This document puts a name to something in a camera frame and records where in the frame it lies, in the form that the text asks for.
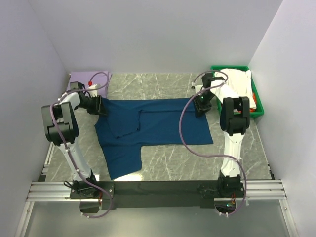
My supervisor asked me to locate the black base beam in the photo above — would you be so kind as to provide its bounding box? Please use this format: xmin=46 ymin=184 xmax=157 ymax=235
xmin=69 ymin=180 xmax=247 ymax=211

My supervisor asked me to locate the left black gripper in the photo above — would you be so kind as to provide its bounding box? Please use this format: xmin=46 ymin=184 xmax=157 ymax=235
xmin=77 ymin=94 xmax=108 ymax=115

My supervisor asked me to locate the white t shirt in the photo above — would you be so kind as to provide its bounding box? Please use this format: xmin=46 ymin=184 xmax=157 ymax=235
xmin=210 ymin=68 xmax=257 ymax=112

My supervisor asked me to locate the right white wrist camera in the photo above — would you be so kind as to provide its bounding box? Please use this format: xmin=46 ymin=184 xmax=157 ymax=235
xmin=192 ymin=85 xmax=203 ymax=95

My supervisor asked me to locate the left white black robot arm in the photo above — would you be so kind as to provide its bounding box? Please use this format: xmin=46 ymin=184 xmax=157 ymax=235
xmin=41 ymin=81 xmax=112 ymax=199

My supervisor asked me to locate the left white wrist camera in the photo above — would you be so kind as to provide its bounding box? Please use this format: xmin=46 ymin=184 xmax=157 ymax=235
xmin=87 ymin=84 xmax=101 ymax=97

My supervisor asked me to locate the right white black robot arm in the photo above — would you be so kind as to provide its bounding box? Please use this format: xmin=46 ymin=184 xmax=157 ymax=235
xmin=192 ymin=71 xmax=250 ymax=197

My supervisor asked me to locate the green plastic bin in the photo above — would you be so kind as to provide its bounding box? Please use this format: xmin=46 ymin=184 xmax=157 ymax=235
xmin=211 ymin=65 xmax=264 ymax=118

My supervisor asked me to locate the folded lavender t shirt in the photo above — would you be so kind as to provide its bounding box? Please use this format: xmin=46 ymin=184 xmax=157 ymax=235
xmin=66 ymin=71 xmax=112 ymax=98

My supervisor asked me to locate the blue t shirt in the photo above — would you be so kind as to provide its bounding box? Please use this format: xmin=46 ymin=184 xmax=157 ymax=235
xmin=95 ymin=98 xmax=213 ymax=179

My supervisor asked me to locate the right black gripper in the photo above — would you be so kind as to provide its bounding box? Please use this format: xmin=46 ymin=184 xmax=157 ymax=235
xmin=191 ymin=91 xmax=215 ymax=117

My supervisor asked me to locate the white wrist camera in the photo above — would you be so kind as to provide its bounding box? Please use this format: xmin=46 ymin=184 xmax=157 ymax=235
xmin=87 ymin=84 xmax=101 ymax=97
xmin=192 ymin=85 xmax=203 ymax=95

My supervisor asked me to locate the orange garment in bin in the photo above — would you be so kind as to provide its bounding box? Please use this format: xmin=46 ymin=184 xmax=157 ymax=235
xmin=249 ymin=92 xmax=257 ymax=112

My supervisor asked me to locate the aluminium rail frame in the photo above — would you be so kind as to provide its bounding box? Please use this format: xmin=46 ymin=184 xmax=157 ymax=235
xmin=15 ymin=139 xmax=298 ymax=237

